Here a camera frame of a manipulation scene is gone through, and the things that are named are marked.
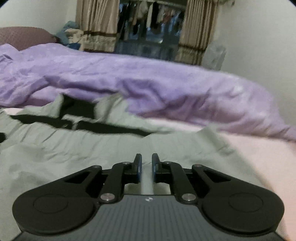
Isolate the purple duvet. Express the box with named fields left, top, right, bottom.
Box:
left=1, top=44, right=295, bottom=141

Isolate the quilted mauve headboard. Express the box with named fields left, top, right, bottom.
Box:
left=1, top=27, right=56, bottom=51

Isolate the left beige striped curtain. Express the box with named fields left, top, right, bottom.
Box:
left=76, top=0, right=120, bottom=53

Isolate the pile of clothes by curtain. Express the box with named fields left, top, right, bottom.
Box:
left=55, top=21, right=84, bottom=51

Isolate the beige striped curtain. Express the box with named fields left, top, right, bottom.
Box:
left=76, top=0, right=120, bottom=53
left=175, top=0, right=219, bottom=65

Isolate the grey and black jacket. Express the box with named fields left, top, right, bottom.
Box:
left=1, top=94, right=262, bottom=240

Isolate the right beige striped curtain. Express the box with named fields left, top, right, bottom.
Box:
left=175, top=0, right=219, bottom=65

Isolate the covered standing fan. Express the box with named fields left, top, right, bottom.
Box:
left=201, top=41, right=227, bottom=71

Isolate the pink plush blanket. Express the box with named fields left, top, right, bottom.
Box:
left=0, top=107, right=296, bottom=241

